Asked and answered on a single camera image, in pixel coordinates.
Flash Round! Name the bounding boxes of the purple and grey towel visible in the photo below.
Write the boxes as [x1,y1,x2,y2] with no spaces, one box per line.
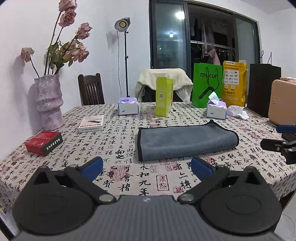
[137,120,239,162]

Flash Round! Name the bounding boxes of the beige plastic case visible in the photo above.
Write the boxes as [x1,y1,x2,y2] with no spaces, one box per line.
[268,77,296,126]

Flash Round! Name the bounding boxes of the crumpled white tissue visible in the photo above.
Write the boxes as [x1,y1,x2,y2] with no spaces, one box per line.
[227,105,249,121]

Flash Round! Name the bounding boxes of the black paper bag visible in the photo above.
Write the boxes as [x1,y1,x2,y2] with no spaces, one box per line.
[247,50,281,118]

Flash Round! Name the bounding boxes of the red and green box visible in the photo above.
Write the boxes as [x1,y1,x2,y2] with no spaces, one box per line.
[25,131,63,156]

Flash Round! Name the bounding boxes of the yellow plastic bag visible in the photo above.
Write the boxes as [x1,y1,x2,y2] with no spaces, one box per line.
[222,61,247,107]

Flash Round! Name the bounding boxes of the right purple tissue box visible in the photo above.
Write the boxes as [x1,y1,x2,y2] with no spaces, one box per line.
[206,92,227,120]

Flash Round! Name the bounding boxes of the purple tissue box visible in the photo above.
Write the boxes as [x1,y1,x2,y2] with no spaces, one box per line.
[206,92,227,120]
[118,97,139,115]

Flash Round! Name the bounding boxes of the white flat box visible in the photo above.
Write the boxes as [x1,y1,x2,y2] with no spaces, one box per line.
[78,115,104,133]

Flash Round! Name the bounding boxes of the green mucun paper bag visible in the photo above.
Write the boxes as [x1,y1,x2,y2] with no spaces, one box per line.
[192,63,223,108]

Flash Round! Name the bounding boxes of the calligraphy print tablecloth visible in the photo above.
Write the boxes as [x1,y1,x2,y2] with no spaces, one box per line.
[1,102,295,213]

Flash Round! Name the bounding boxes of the pink speckled vase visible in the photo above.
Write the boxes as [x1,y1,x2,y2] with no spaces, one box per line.
[34,74,64,131]

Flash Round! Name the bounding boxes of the dark wooden chair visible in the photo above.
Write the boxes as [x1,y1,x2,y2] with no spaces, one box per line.
[78,73,105,105]

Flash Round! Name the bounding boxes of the left purple tissue box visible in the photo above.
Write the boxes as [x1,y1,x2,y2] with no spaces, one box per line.
[118,97,139,115]

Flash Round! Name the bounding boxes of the lime green carton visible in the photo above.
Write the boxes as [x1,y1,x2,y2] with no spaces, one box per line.
[155,76,174,117]

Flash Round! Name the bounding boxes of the chair draped with cream cloth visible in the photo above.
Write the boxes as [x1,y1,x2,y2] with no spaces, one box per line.
[135,68,193,102]

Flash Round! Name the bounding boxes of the dark framed glass door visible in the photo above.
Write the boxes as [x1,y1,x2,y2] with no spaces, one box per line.
[149,1,260,78]

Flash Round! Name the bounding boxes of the dried pink roses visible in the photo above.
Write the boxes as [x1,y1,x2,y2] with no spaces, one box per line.
[20,0,93,78]

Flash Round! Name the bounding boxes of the studio light on stand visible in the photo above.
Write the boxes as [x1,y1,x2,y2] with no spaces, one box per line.
[114,16,132,98]

